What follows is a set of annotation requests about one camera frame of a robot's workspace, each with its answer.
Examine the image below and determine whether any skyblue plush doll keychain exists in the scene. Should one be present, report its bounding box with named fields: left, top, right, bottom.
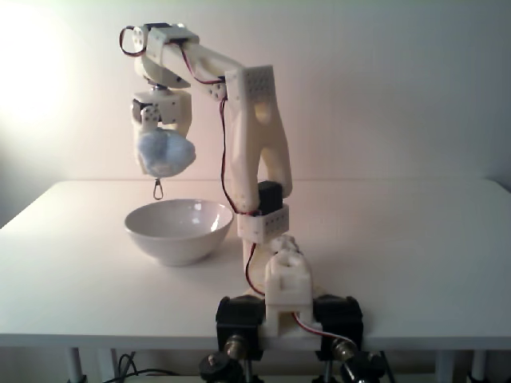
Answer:
left=133, top=129, right=196, bottom=200

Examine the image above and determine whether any white ceramic bowl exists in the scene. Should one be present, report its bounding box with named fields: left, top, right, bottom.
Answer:
left=124, top=198, right=234, bottom=267

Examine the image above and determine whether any black table clamp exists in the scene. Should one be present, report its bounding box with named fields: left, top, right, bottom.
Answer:
left=198, top=295, right=267, bottom=383
left=313, top=294, right=396, bottom=383

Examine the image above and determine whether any white table leg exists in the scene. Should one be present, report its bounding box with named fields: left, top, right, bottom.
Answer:
left=434, top=350, right=456, bottom=383
left=99, top=349, right=117, bottom=383
left=469, top=350, right=490, bottom=383
left=65, top=346, right=87, bottom=383

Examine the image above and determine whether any forearm servo cable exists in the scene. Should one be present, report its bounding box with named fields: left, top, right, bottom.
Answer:
left=179, top=41, right=228, bottom=87

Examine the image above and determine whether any upper arm servo cable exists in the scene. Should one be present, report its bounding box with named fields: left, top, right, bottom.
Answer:
left=219, top=95, right=260, bottom=216

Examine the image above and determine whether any wrist servo cable loop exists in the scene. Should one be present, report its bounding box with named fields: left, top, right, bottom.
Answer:
left=120, top=26, right=147, bottom=57

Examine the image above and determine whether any base servo cable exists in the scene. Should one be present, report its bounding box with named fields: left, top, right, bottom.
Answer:
left=245, top=242, right=267, bottom=297

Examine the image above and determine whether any robot power cable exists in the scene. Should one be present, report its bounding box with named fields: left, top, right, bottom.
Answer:
left=293, top=310, right=356, bottom=344

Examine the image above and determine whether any black cable under table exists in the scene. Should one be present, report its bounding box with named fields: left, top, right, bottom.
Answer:
left=115, top=353, right=176, bottom=378

